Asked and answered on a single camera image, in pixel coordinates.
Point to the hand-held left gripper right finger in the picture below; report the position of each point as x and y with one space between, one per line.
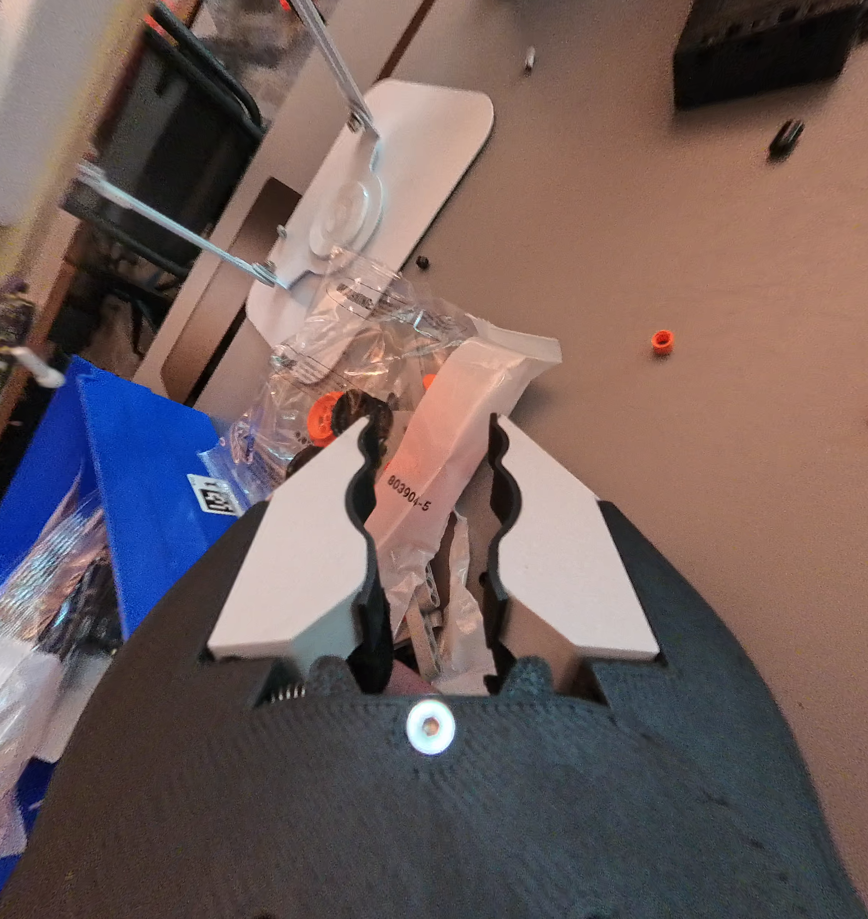
577 574

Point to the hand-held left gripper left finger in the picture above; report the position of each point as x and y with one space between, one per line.
290 574

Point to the white label parts bag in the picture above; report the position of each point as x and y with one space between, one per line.
463 402

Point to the long blue plastic bin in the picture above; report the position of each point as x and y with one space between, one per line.
140 459

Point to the small orange bush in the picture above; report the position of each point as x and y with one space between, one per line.
661 342

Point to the large clear warning bag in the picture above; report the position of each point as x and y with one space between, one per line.
348 323

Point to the clear plastic bag bundle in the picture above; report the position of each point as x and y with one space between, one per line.
18 646

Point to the white booklet stand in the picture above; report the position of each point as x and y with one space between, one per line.
419 158

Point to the black office chair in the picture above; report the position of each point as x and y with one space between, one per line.
175 143

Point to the black connector piece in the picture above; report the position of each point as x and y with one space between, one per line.
786 138

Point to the small grey pin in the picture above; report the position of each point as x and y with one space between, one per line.
529 59

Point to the black perforated building plate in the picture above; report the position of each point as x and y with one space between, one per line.
757 50

